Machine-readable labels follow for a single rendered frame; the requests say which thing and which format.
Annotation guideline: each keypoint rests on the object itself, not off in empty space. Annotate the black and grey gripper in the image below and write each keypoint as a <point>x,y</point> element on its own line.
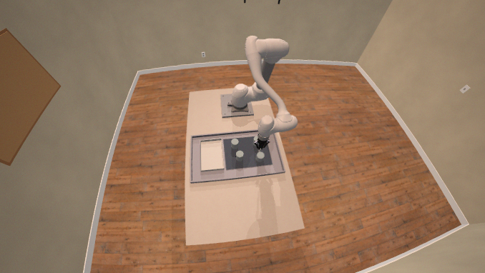
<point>262,144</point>

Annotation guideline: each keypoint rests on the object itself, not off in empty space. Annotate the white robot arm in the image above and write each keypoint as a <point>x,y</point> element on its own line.
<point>271,50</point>

